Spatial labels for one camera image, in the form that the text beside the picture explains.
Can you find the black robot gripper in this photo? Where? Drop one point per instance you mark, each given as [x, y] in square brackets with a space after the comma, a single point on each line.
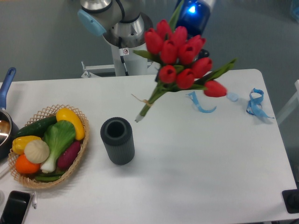
[194, 15]

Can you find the red tulip bouquet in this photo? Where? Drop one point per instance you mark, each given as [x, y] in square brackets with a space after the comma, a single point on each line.
[180, 69]

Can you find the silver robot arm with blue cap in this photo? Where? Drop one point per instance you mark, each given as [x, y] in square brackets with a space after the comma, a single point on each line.
[123, 25]

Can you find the dark grey ribbed vase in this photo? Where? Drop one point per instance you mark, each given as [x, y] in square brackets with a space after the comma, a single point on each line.
[117, 136]

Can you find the curved blue ribbon strip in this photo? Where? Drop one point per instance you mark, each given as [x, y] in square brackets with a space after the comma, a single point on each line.
[193, 97]

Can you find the small light blue cap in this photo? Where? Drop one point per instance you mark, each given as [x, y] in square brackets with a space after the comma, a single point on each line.
[232, 96]

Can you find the tangled blue ribbon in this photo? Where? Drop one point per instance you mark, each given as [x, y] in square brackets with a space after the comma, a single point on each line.
[254, 106]

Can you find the yellow squash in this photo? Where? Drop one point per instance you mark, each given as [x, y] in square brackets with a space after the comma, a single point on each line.
[71, 116]

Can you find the green bok choy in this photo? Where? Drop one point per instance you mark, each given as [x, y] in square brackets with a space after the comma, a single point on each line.
[58, 137]

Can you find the purple sweet potato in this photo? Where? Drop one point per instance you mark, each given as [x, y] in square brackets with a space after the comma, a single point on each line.
[67, 158]

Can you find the green cucumber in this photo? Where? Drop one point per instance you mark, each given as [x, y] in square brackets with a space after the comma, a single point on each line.
[37, 128]

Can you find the black device at table edge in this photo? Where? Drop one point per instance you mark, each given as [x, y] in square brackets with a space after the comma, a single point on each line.
[291, 200]

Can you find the white garlic bulb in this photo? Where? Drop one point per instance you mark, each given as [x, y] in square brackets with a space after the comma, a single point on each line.
[37, 151]

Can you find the yellow bell pepper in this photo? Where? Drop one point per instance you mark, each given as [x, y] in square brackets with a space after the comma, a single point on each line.
[19, 144]

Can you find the green pea pods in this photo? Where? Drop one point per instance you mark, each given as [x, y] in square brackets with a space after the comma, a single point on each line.
[48, 177]

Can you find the orange fruit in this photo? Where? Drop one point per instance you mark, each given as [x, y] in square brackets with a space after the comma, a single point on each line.
[24, 166]

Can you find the clear pen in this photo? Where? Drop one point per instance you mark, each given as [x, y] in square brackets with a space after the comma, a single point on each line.
[34, 199]

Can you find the black smartphone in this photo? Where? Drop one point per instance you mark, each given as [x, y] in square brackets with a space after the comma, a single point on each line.
[15, 208]

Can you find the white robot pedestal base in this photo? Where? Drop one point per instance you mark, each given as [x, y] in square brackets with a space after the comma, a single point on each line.
[125, 63]

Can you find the pot with blue handle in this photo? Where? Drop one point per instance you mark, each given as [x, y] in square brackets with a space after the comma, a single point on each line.
[8, 129]

